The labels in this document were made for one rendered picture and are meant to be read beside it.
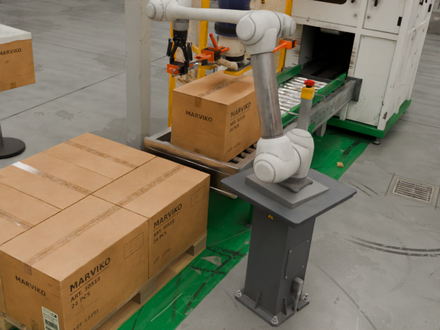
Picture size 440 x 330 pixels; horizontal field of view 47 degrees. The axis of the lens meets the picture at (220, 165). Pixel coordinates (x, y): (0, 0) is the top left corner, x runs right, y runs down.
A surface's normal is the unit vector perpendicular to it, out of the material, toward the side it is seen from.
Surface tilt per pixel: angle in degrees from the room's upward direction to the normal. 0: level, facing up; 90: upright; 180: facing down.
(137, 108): 90
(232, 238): 0
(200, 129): 90
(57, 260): 0
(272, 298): 90
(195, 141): 90
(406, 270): 0
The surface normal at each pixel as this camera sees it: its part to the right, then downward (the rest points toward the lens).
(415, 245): 0.07, -0.89
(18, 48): 0.81, 0.32
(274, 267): -0.72, 0.27
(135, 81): -0.51, 0.33
